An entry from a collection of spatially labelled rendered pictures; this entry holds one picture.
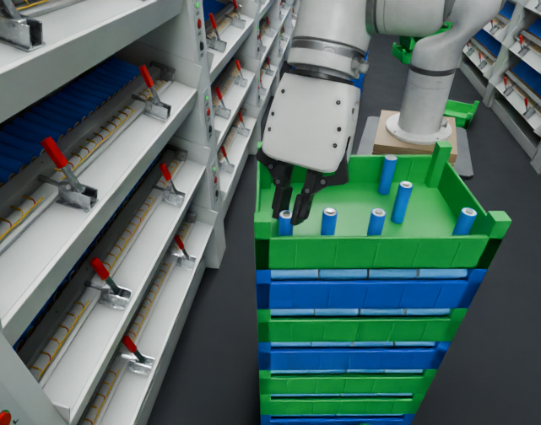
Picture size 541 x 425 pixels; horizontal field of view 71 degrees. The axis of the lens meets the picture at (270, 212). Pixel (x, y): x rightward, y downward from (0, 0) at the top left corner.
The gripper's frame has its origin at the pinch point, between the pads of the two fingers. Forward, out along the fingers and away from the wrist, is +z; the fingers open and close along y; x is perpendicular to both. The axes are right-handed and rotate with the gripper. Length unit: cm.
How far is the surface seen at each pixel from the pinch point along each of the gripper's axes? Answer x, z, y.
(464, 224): -9.7, -2.1, -19.5
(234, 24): -68, -33, 59
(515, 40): -191, -66, -22
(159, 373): -15, 50, 27
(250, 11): -83, -40, 63
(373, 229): -4.8, 1.0, -9.7
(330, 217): -1.5, 0.3, -4.8
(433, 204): -20.7, -1.8, -15.0
